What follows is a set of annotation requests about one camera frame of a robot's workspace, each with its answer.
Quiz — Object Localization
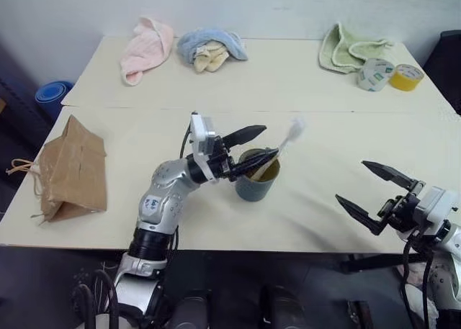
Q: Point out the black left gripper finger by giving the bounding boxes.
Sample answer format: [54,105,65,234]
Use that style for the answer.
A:
[230,147,281,182]
[223,125,268,150]

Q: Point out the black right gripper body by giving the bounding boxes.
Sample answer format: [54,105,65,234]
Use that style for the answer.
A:
[377,179,424,235]

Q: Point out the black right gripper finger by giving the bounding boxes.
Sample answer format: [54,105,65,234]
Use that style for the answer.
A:
[334,194,389,237]
[361,160,421,192]

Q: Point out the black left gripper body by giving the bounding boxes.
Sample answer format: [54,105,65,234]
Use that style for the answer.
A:
[209,134,241,182]

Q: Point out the grey mug with yellow inside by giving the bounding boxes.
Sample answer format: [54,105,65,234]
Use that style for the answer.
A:
[235,148,282,203]

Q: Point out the white toothbrush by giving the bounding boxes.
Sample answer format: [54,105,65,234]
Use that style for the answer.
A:
[251,116,308,183]

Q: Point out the cream towel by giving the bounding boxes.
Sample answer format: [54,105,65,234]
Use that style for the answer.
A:
[192,42,231,74]

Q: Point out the blue towel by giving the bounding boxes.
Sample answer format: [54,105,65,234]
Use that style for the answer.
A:
[176,27,249,66]

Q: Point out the yellow tape roll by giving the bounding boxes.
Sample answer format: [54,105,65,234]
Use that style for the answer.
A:
[389,63,424,92]

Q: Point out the white tape roll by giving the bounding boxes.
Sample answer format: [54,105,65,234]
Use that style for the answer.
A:
[357,58,395,93]

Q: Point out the green towel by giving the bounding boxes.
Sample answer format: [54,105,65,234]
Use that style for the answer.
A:
[318,22,395,75]

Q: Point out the pink towel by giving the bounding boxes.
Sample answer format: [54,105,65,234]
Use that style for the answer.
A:
[120,17,175,88]

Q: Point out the brown paper bag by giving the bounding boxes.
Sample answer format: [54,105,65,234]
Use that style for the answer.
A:
[6,114,108,227]

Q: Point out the dark rounded shape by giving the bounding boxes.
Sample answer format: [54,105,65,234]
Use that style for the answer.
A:
[169,288,212,329]

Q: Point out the blue foam roll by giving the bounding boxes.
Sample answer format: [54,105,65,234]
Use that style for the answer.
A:
[35,81,75,111]

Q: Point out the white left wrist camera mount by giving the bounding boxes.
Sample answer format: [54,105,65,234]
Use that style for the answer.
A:
[189,114,225,184]

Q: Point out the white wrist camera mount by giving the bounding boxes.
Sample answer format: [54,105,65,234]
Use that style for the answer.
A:
[416,186,455,237]
[189,114,225,184]

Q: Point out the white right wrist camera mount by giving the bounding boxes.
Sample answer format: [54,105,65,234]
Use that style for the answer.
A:
[416,186,455,237]

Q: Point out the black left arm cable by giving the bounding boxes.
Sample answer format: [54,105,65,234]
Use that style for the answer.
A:
[179,110,198,161]

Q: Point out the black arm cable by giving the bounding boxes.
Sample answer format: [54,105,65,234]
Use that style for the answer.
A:
[398,231,435,329]
[179,110,198,161]

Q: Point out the black table frame bar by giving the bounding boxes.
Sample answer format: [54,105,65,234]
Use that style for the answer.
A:
[339,252,430,274]

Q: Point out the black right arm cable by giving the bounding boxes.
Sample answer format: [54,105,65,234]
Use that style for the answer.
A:
[398,231,435,329]

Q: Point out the black looped cables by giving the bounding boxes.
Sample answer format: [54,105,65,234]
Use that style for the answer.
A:
[71,268,120,329]

